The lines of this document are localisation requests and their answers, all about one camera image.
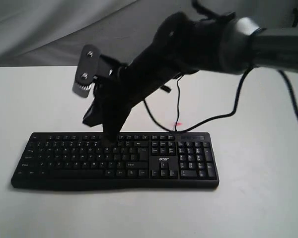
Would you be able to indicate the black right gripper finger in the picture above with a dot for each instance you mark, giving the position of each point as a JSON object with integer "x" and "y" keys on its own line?
{"x": 93, "y": 116}
{"x": 113, "y": 119}

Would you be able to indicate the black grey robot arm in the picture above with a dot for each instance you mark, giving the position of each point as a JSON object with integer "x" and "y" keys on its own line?
{"x": 221, "y": 43}

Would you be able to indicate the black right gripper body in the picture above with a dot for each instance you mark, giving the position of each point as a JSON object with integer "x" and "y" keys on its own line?
{"x": 116, "y": 94}

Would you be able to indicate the grey backdrop cloth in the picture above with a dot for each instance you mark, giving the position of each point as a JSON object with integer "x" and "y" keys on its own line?
{"x": 53, "y": 32}

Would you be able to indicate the black acer keyboard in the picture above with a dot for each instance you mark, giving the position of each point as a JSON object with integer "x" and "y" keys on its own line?
{"x": 83, "y": 161}

